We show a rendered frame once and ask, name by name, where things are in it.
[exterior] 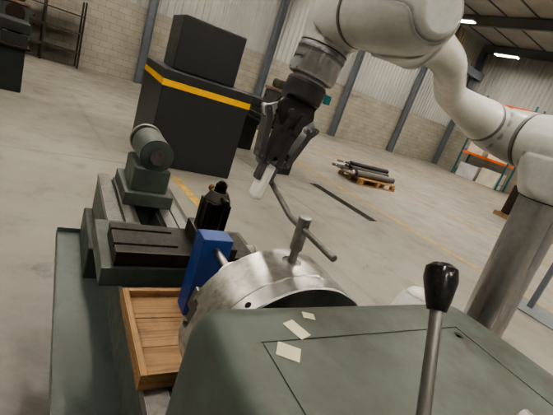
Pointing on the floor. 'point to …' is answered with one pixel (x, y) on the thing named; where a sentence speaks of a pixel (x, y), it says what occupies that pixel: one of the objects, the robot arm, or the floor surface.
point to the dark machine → (197, 96)
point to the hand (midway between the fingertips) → (262, 180)
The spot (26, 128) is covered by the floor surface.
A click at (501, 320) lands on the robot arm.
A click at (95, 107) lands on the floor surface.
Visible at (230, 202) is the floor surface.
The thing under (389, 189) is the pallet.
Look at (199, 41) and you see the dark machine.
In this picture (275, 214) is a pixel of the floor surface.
